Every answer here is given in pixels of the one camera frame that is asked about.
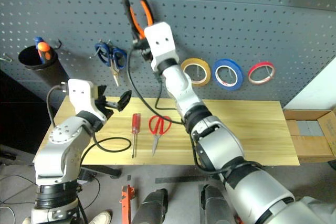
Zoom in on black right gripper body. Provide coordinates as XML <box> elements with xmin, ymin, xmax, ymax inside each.
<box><xmin>140</xmin><ymin>46</ymin><xmax>154</xmax><ymax>63</ymax></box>

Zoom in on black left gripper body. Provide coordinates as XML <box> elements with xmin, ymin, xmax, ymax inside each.
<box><xmin>93</xmin><ymin>94</ymin><xmax>115</xmax><ymax>131</ymax></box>

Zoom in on orange black pliers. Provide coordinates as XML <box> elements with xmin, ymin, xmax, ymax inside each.
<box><xmin>121</xmin><ymin>0</ymin><xmax>156</xmax><ymax>41</ymax></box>

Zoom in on yellow tape roll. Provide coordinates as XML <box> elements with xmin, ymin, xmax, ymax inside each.
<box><xmin>180</xmin><ymin>57</ymin><xmax>212</xmax><ymax>87</ymax></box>

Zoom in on blue tape roll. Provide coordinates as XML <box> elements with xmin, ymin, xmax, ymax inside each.
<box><xmin>212</xmin><ymin>58</ymin><xmax>244</xmax><ymax>91</ymax></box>

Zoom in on grey perforated pegboard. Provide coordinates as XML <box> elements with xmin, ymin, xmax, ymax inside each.
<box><xmin>0</xmin><ymin>0</ymin><xmax>336</xmax><ymax>110</ymax></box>

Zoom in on red tape roll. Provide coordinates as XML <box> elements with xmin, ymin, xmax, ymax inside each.
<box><xmin>247</xmin><ymin>61</ymin><xmax>276</xmax><ymax>86</ymax></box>

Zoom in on black round tool cup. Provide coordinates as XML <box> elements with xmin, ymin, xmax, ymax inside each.
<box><xmin>17</xmin><ymin>45</ymin><xmax>60</xmax><ymax>79</ymax></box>

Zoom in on black table foot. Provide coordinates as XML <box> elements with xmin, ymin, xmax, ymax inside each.
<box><xmin>80</xmin><ymin>164</ymin><xmax>123</xmax><ymax>180</ymax></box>

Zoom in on blue orange screwdriver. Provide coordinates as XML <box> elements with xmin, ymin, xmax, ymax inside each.
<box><xmin>34</xmin><ymin>36</ymin><xmax>52</xmax><ymax>65</ymax></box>

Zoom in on orange metal tool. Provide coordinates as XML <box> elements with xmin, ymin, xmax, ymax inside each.
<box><xmin>119</xmin><ymin>185</ymin><xmax>136</xmax><ymax>224</ymax></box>

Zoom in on white shoe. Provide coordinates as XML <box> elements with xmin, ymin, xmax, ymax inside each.
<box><xmin>87</xmin><ymin>210</ymin><xmax>113</xmax><ymax>224</ymax></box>

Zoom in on dark rounded robot part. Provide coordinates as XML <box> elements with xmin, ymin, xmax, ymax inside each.
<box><xmin>200</xmin><ymin>184</ymin><xmax>237</xmax><ymax>224</ymax></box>
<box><xmin>130</xmin><ymin>188</ymin><xmax>169</xmax><ymax>224</ymax></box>

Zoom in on brown cardboard box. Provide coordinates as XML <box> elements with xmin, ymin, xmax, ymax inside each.
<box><xmin>282</xmin><ymin>109</ymin><xmax>336</xmax><ymax>165</ymax></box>

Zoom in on grey robot torso cover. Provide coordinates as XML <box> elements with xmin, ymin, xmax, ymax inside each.
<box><xmin>287</xmin><ymin>196</ymin><xmax>336</xmax><ymax>224</ymax></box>

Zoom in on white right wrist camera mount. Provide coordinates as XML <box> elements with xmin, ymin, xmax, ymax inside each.
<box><xmin>143</xmin><ymin>22</ymin><xmax>180</xmax><ymax>70</ymax></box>

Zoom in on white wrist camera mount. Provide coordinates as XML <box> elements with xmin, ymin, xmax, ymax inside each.
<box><xmin>67</xmin><ymin>79</ymin><xmax>99</xmax><ymax>116</ymax></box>
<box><xmin>143</xmin><ymin>22</ymin><xmax>180</xmax><ymax>70</ymax></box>

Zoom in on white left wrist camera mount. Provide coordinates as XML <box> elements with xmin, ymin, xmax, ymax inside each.
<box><xmin>67</xmin><ymin>79</ymin><xmax>99</xmax><ymax>116</ymax></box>

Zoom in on red handled screwdriver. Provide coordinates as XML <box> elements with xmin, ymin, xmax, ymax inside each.
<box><xmin>131</xmin><ymin>112</ymin><xmax>141</xmax><ymax>159</ymax></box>

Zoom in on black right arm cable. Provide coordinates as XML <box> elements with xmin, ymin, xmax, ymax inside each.
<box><xmin>127</xmin><ymin>47</ymin><xmax>264</xmax><ymax>175</ymax></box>

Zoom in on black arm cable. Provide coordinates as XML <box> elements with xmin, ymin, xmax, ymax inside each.
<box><xmin>46</xmin><ymin>82</ymin><xmax>132</xmax><ymax>168</ymax></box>
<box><xmin>127</xmin><ymin>47</ymin><xmax>264</xmax><ymax>175</ymax></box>

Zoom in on blue handled scissors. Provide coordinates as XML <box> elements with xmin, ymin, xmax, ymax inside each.
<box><xmin>93</xmin><ymin>40</ymin><xmax>128</xmax><ymax>88</ymax></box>

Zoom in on red handled scissors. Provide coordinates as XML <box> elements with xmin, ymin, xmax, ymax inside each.
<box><xmin>148</xmin><ymin>114</ymin><xmax>173</xmax><ymax>157</ymax></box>

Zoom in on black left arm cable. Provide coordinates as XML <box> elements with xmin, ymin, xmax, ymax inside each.
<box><xmin>46</xmin><ymin>82</ymin><xmax>132</xmax><ymax>168</ymax></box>

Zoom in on black floor cable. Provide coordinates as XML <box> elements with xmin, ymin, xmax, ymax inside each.
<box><xmin>0</xmin><ymin>173</ymin><xmax>38</xmax><ymax>224</ymax></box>

